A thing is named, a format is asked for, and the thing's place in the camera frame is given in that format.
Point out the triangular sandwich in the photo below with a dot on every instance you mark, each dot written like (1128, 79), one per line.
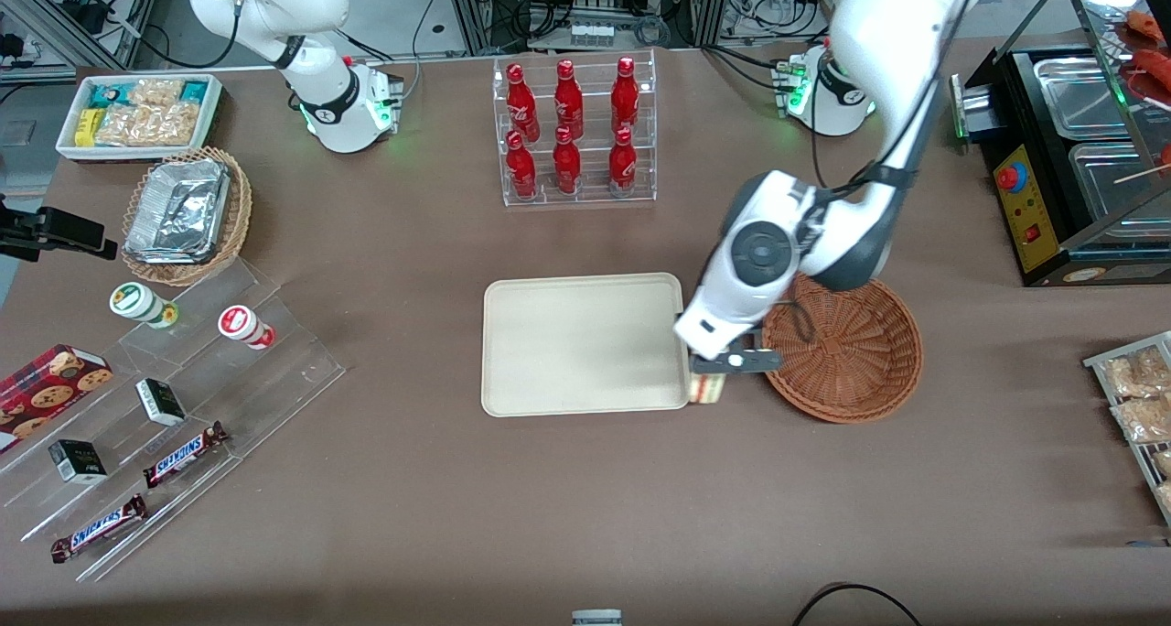
(709, 390)

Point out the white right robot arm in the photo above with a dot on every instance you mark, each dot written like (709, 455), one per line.
(329, 104)

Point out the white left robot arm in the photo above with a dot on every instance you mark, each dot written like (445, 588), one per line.
(878, 49)

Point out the beige plastic tray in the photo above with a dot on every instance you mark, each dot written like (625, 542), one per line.
(576, 344)

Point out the brown round wicker basket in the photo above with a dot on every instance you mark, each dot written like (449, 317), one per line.
(860, 370)

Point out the light oval wicker basket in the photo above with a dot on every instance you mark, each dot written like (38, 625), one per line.
(236, 214)

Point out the aluminium foil tray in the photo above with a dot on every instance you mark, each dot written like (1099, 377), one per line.
(178, 210)

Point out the clear acrylic bottle rack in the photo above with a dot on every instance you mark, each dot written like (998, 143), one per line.
(590, 196)

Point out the red cola bottle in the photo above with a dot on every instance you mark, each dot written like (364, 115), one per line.
(625, 97)
(566, 167)
(521, 104)
(569, 102)
(622, 165)
(521, 170)

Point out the white connector block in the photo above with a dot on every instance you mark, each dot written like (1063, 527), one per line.
(590, 34)

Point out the black hot food warmer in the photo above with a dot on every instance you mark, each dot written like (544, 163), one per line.
(1034, 223)

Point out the white cup red lid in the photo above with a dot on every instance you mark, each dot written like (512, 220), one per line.
(242, 325)

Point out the steel warmer pan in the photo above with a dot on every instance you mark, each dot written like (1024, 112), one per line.
(1107, 187)
(1079, 95)

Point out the clear bag of crackers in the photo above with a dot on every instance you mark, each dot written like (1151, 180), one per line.
(1165, 498)
(1144, 420)
(1134, 374)
(1164, 463)

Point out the clear acrylic stepped display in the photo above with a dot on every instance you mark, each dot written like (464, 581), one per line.
(229, 397)

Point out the brown Snickers bar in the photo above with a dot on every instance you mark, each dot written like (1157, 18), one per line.
(183, 456)
(99, 528)

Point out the small dark green box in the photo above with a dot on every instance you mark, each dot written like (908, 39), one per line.
(78, 462)
(160, 403)

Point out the red sausage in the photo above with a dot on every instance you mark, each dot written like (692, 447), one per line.
(1154, 66)
(1145, 25)

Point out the teal snack packet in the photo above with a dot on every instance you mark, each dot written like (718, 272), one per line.
(194, 91)
(110, 93)

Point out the white cup green lid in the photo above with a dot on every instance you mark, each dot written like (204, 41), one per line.
(135, 302)

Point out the clear bag of cookies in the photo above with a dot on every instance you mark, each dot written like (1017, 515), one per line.
(155, 91)
(146, 125)

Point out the yellow snack packet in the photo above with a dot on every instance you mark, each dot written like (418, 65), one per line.
(87, 127)

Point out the white rectangular snack bin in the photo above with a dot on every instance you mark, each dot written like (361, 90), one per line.
(69, 152)

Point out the red cookie box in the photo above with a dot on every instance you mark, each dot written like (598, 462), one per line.
(46, 388)

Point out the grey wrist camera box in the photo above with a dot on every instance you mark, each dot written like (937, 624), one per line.
(755, 361)

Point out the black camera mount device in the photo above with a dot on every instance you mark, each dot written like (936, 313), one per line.
(64, 230)

